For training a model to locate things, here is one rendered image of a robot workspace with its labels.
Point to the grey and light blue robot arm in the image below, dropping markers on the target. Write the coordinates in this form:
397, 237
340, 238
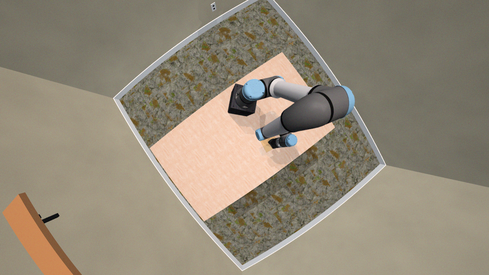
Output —
313, 107

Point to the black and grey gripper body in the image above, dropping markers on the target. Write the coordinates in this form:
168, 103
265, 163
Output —
274, 143

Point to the tan translucent mat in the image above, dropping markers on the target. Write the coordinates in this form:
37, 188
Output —
266, 145

